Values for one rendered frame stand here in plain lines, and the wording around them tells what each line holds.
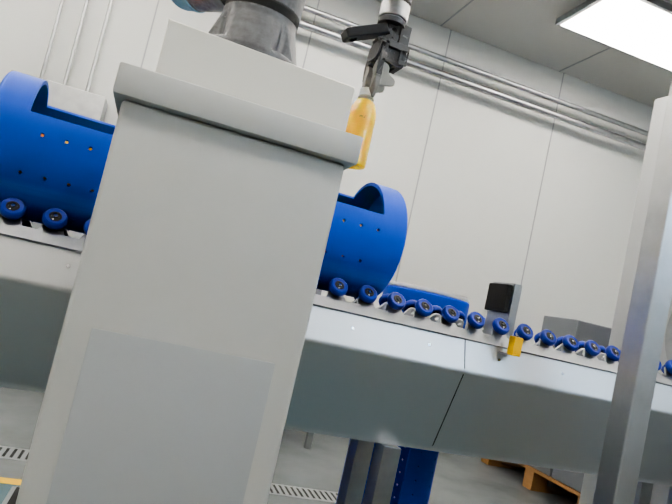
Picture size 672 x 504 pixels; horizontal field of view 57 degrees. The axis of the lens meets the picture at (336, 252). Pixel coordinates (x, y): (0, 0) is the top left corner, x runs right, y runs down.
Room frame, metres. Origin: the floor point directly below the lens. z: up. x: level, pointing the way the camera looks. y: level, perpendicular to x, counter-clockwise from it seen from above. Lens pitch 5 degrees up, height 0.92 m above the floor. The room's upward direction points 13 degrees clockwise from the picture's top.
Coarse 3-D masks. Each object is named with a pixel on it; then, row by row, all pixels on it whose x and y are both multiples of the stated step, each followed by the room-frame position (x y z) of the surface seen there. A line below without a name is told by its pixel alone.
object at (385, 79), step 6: (384, 66) 1.49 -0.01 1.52; (384, 72) 1.49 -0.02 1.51; (372, 78) 1.48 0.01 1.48; (378, 78) 1.47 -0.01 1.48; (384, 78) 1.49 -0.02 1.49; (390, 78) 1.49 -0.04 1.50; (372, 84) 1.48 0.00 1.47; (378, 84) 1.48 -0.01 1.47; (384, 84) 1.49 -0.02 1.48; (390, 84) 1.49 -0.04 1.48; (372, 90) 1.48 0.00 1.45; (372, 96) 1.49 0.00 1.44
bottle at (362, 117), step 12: (360, 96) 1.50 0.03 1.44; (360, 108) 1.48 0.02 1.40; (372, 108) 1.49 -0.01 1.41; (348, 120) 1.49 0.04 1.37; (360, 120) 1.48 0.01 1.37; (372, 120) 1.49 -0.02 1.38; (348, 132) 1.48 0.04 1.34; (360, 132) 1.48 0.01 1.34; (372, 132) 1.50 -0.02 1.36; (360, 156) 1.48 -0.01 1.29; (360, 168) 1.51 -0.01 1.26
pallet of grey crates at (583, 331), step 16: (544, 320) 4.49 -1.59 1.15; (560, 320) 4.32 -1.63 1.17; (576, 320) 4.16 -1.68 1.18; (560, 336) 4.28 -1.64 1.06; (576, 336) 4.14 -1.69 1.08; (592, 336) 4.18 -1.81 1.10; (608, 336) 4.21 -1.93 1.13; (496, 464) 4.82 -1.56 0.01; (512, 464) 4.93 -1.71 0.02; (528, 480) 4.31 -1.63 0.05; (544, 480) 4.30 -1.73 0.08; (560, 480) 4.03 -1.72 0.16; (576, 480) 3.90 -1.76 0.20; (576, 496) 4.38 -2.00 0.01
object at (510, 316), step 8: (488, 288) 1.70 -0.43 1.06; (496, 288) 1.67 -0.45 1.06; (504, 288) 1.64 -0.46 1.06; (512, 288) 1.63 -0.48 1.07; (520, 288) 1.63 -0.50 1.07; (488, 296) 1.70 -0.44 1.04; (496, 296) 1.66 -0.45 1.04; (504, 296) 1.63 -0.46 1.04; (512, 296) 1.62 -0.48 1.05; (488, 304) 1.69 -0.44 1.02; (496, 304) 1.66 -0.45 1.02; (504, 304) 1.62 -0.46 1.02; (512, 304) 1.62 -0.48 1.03; (488, 312) 1.71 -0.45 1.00; (496, 312) 1.68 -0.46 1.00; (504, 312) 1.63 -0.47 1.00; (512, 312) 1.63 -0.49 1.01; (488, 320) 1.70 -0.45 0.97; (512, 320) 1.63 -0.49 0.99; (488, 328) 1.70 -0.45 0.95; (512, 328) 1.63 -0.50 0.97
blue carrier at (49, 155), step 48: (0, 96) 1.12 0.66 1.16; (48, 96) 1.31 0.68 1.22; (0, 144) 1.11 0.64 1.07; (48, 144) 1.14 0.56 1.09; (96, 144) 1.17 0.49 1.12; (0, 192) 1.16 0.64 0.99; (48, 192) 1.17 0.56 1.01; (96, 192) 1.19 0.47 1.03; (384, 192) 1.43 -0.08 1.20; (336, 240) 1.35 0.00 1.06; (384, 240) 1.38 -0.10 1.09; (384, 288) 1.45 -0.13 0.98
